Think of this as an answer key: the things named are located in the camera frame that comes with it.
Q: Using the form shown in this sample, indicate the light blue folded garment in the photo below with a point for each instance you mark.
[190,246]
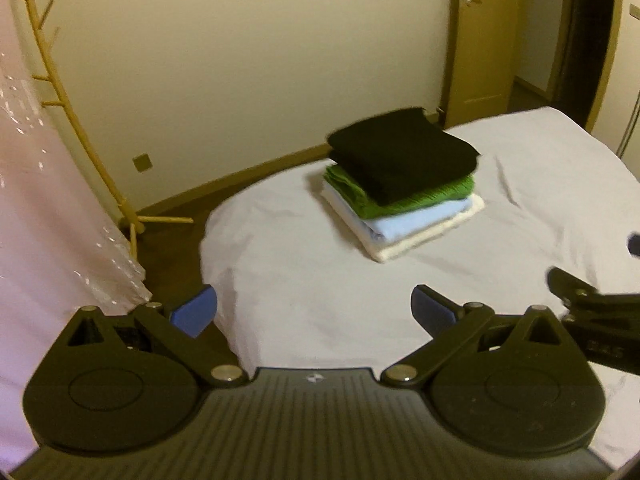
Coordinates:
[420,220]

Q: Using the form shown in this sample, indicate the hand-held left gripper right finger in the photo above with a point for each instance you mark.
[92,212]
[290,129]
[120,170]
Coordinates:
[430,307]

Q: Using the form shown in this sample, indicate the black sweater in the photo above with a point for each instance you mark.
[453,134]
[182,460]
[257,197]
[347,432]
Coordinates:
[400,155]

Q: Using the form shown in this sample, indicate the wooden coat rack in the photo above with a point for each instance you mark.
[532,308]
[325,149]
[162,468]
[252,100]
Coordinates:
[75,125]

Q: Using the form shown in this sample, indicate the cream folded garment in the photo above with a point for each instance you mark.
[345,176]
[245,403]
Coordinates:
[400,250]

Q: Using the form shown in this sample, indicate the white bed sheet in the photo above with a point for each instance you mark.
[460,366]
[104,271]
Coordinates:
[325,280]

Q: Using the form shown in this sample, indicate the pink plastic curtain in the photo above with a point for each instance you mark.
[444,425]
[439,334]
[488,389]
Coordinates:
[40,210]

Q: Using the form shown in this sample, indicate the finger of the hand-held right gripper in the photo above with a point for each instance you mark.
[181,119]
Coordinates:
[570,287]
[634,246]

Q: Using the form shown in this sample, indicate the brass wall socket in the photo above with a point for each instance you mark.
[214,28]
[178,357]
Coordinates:
[142,162]

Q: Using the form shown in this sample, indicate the wooden skirting board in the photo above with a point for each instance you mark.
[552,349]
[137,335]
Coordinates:
[240,175]

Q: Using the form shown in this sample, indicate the green knitted sweater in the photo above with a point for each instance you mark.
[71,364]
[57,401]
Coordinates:
[440,193]

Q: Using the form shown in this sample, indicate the wooden door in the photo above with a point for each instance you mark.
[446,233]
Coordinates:
[482,35]

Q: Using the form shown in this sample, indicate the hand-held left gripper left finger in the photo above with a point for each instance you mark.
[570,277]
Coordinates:
[197,307]

